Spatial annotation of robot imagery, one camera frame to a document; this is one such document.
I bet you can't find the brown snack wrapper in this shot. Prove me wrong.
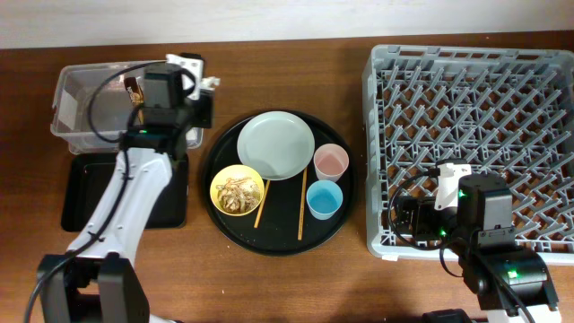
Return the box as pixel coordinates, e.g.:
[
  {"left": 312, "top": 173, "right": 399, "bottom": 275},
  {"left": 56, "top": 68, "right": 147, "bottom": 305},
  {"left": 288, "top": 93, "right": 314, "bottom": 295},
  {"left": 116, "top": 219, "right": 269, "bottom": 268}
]
[{"left": 124, "top": 77, "right": 144, "bottom": 108}]

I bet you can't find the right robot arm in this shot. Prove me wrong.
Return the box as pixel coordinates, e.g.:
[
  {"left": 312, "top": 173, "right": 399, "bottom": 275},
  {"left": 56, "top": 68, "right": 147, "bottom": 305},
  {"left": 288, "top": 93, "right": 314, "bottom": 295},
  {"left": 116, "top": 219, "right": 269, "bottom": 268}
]
[{"left": 387, "top": 169, "right": 562, "bottom": 322}]

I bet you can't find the clear plastic bin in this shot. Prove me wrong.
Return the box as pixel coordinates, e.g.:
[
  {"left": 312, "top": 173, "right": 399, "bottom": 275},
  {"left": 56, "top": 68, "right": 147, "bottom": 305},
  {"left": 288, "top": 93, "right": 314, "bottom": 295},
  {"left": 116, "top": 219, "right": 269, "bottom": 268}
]
[{"left": 51, "top": 60, "right": 205, "bottom": 160}]

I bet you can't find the black rectangular tray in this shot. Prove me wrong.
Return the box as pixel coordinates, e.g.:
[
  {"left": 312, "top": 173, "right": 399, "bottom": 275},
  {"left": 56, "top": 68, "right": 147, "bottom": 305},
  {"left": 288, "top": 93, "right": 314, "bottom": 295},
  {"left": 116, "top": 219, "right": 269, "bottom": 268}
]
[{"left": 61, "top": 153, "right": 189, "bottom": 232}]

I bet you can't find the white tissue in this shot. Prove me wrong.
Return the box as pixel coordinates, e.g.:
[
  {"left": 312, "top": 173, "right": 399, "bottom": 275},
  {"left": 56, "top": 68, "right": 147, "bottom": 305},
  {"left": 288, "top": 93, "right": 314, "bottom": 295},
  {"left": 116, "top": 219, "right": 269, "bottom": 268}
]
[{"left": 201, "top": 76, "right": 221, "bottom": 91}]

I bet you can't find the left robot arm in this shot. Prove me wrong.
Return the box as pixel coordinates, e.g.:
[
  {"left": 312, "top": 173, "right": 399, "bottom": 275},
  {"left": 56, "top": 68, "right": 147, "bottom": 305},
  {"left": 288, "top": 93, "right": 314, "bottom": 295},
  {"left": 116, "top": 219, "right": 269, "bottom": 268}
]
[{"left": 23, "top": 53, "right": 220, "bottom": 322}]

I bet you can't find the grey dishwasher rack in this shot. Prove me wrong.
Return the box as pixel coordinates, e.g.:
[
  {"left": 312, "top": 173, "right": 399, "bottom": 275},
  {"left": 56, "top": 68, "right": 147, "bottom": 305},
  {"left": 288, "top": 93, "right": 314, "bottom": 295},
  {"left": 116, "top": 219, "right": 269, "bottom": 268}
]
[{"left": 362, "top": 45, "right": 573, "bottom": 266}]

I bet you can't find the grey plate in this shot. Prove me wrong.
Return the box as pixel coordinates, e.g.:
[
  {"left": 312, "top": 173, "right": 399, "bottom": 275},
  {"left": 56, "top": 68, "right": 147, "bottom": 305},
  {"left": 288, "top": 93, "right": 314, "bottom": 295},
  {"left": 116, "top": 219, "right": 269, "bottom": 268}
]
[{"left": 237, "top": 111, "right": 315, "bottom": 180}]

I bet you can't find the round black serving tray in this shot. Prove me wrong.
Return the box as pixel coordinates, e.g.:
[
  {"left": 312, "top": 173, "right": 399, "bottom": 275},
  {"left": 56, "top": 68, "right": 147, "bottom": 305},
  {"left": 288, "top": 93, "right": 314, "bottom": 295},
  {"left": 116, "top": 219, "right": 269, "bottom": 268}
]
[{"left": 201, "top": 111, "right": 358, "bottom": 256}]

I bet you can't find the peanut shells and rice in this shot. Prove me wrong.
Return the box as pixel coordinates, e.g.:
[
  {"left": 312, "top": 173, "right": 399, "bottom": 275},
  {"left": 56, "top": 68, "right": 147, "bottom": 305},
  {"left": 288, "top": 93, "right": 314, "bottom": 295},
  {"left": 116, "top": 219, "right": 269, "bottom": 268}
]
[{"left": 216, "top": 177, "right": 261, "bottom": 214}]

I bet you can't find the blue cup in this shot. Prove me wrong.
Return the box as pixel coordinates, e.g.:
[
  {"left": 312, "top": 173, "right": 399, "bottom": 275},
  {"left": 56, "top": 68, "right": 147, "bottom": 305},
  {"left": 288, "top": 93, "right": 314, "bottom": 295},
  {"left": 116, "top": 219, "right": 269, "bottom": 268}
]
[{"left": 306, "top": 180, "right": 344, "bottom": 221}]

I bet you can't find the wooden chopstick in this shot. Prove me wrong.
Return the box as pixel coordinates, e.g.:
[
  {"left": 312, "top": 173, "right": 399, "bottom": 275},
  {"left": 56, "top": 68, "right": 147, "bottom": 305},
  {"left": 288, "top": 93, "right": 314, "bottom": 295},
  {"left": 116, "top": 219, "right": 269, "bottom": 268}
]
[
  {"left": 297, "top": 167, "right": 308, "bottom": 241},
  {"left": 254, "top": 180, "right": 271, "bottom": 229}
]

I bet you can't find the yellow bowl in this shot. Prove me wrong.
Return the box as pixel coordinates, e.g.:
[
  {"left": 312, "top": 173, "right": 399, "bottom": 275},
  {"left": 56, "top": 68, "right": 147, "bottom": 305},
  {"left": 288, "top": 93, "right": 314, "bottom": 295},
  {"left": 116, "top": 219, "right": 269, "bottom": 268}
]
[{"left": 209, "top": 164, "right": 265, "bottom": 216}]

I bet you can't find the pink cup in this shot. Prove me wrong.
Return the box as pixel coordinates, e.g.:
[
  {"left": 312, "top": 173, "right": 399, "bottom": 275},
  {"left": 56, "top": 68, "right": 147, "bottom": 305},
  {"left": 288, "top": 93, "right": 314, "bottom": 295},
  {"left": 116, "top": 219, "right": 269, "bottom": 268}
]
[{"left": 313, "top": 144, "right": 350, "bottom": 182}]

